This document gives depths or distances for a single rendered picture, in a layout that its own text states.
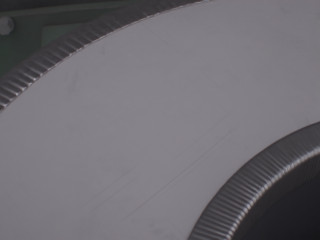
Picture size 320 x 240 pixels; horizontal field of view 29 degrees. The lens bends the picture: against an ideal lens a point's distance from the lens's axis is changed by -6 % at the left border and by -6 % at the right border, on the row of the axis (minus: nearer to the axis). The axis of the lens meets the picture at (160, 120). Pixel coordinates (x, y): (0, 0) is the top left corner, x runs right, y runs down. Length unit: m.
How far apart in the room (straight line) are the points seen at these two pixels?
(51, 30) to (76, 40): 0.35
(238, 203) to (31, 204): 0.21
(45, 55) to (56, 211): 0.24
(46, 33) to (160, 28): 0.36
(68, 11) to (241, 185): 0.61
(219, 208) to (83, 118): 0.19
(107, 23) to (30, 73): 0.13
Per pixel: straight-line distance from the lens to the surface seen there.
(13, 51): 1.22
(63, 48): 0.82
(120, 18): 0.86
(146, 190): 0.65
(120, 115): 0.72
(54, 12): 1.17
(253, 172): 0.68
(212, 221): 0.63
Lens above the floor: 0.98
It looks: 44 degrees down
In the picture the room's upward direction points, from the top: 170 degrees clockwise
